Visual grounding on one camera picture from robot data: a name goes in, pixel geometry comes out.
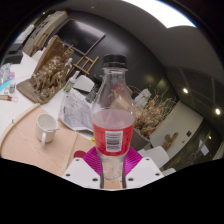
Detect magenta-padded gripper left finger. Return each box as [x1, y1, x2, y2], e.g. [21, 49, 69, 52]
[61, 147, 102, 189]

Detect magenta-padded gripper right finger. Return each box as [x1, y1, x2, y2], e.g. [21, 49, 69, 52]
[122, 147, 164, 189]

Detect clear red-labelled drink bottle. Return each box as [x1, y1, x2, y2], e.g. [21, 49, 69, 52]
[90, 53, 137, 190]

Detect wide wooden drawing board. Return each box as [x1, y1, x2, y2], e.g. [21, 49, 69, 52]
[68, 132, 98, 159]

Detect wooden mannequin figure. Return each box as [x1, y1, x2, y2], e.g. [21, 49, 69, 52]
[162, 131, 179, 152]

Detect white mug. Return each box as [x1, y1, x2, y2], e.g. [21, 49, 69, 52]
[34, 112, 60, 148]

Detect dried plant in grey pot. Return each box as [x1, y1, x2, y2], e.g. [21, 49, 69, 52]
[128, 85, 178, 152]

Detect narrow wooden drawing board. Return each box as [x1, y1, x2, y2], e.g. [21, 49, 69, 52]
[0, 103, 79, 178]

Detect printed paper sheet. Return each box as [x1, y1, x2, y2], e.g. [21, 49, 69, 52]
[58, 88, 98, 133]

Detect tall white plaster statue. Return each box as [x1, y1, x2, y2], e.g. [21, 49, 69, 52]
[134, 88, 153, 108]

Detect dark glass bottle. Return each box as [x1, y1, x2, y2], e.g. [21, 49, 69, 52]
[84, 83, 101, 104]

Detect small green-labelled bottle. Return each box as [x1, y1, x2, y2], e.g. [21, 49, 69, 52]
[63, 69, 81, 93]

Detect brown sculpture on wooden base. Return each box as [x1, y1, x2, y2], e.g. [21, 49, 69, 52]
[15, 34, 75, 105]

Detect wooden easel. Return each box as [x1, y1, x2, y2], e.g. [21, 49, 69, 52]
[68, 54, 100, 78]

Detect small paint jar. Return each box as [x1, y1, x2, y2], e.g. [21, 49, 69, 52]
[8, 80, 17, 95]

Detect colourful painted book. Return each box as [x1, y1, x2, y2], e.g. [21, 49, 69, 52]
[0, 62, 16, 92]

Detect black box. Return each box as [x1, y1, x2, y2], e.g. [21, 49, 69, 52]
[1, 43, 24, 66]

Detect white cabinet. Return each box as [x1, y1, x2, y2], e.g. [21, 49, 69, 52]
[14, 10, 69, 51]

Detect wooden-handled brush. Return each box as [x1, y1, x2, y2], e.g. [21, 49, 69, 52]
[0, 94, 19, 102]

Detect black wall screen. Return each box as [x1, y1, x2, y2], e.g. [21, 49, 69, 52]
[53, 18, 107, 56]

